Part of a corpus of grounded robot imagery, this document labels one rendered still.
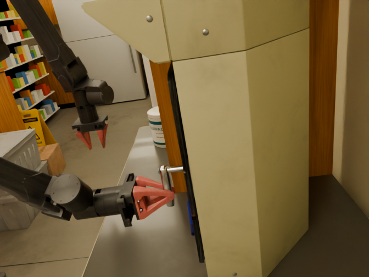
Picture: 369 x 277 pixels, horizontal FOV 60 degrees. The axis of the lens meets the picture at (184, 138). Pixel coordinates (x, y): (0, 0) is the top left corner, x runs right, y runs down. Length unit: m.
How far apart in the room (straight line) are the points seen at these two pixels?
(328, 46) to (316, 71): 0.07
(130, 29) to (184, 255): 0.53
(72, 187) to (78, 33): 5.14
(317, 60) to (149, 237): 0.64
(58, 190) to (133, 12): 0.33
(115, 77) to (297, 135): 5.09
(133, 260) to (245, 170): 0.40
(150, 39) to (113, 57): 5.10
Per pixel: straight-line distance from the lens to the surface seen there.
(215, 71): 0.49
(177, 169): 0.61
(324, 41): 0.93
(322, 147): 1.02
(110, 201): 0.64
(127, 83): 5.63
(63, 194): 0.61
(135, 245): 0.87
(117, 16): 0.49
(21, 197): 0.69
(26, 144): 2.99
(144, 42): 0.49
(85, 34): 5.65
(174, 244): 0.84
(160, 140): 1.32
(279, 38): 0.57
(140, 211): 0.64
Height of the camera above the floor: 1.49
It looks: 23 degrees down
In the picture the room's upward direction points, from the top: 9 degrees counter-clockwise
